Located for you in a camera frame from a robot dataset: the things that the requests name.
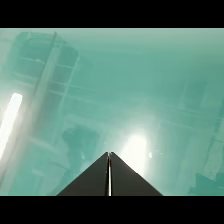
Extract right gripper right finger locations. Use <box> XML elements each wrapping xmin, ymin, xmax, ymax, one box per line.
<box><xmin>110</xmin><ymin>151</ymin><xmax>164</xmax><ymax>197</ymax></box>

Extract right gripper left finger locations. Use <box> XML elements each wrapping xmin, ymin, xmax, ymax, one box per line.
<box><xmin>57</xmin><ymin>151</ymin><xmax>110</xmax><ymax>197</ymax></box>

